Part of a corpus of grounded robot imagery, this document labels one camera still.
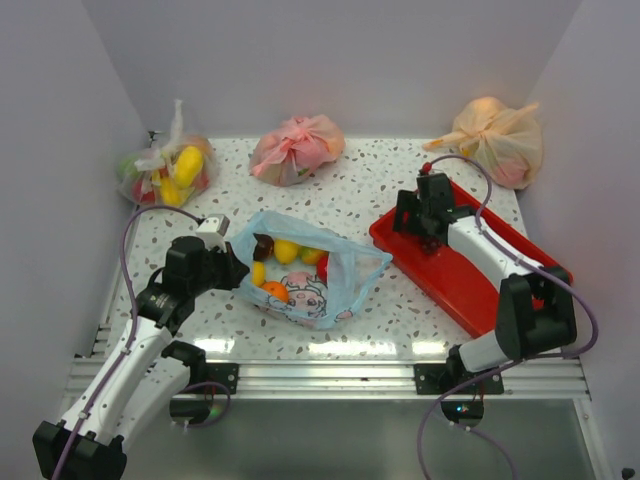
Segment orange knotted plastic bag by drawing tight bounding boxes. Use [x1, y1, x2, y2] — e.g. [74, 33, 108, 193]
[423, 97, 544, 190]

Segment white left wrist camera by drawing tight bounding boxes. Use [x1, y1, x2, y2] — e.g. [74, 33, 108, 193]
[195, 214, 230, 252]

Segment red plastic tray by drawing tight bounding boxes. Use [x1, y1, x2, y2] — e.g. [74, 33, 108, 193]
[369, 180, 560, 338]

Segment blue printed plastic bag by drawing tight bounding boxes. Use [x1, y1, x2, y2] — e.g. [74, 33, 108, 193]
[231, 211, 393, 330]

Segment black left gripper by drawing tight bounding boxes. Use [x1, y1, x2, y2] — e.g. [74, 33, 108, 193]
[189, 240, 249, 296]

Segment pink knotted plastic bag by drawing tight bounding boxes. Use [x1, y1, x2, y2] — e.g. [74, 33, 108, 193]
[249, 115, 345, 187]

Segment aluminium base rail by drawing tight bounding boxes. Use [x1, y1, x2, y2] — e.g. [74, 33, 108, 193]
[64, 324, 586, 401]

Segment purple grape bunch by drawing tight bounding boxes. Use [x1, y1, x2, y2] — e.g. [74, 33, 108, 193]
[420, 237, 442, 256]

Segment yellow fruit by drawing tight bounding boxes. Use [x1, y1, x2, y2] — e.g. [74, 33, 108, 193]
[251, 261, 266, 288]

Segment yellow lemon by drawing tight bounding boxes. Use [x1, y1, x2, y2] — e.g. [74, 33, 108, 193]
[273, 239, 301, 265]

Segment green orange mango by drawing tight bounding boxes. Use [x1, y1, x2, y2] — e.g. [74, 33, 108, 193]
[299, 246, 328, 265]

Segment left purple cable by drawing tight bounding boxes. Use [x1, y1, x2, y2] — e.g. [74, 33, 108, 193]
[49, 204, 204, 480]

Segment clear bag with fruit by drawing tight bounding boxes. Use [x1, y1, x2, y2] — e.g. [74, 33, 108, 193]
[116, 99, 216, 207]

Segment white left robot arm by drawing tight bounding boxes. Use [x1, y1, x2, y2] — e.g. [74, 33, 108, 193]
[32, 236, 253, 479]

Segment orange round fruit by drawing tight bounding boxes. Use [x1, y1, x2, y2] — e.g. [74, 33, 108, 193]
[261, 281, 289, 304]

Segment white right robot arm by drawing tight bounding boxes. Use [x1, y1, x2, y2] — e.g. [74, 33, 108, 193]
[391, 171, 577, 393]

